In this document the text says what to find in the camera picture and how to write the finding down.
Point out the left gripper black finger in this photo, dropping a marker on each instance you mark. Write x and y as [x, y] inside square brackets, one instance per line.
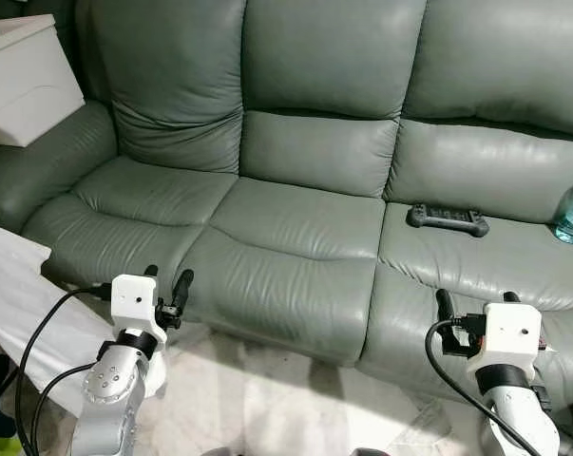
[152, 272]
[183, 288]

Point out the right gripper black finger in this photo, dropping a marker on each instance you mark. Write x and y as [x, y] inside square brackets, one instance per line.
[445, 306]
[511, 298]

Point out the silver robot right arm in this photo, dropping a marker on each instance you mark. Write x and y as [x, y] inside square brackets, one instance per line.
[524, 418]

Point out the black game controller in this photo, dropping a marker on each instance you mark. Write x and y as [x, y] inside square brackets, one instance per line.
[448, 218]

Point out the grey-green leather sofa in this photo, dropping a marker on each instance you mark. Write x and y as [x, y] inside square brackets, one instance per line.
[305, 237]

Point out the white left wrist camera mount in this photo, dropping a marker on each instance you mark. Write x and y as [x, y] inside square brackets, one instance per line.
[134, 299]

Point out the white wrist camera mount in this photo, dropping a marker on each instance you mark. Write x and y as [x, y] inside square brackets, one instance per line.
[134, 299]
[509, 332]

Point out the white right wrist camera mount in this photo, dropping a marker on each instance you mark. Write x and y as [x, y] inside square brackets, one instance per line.
[509, 332]

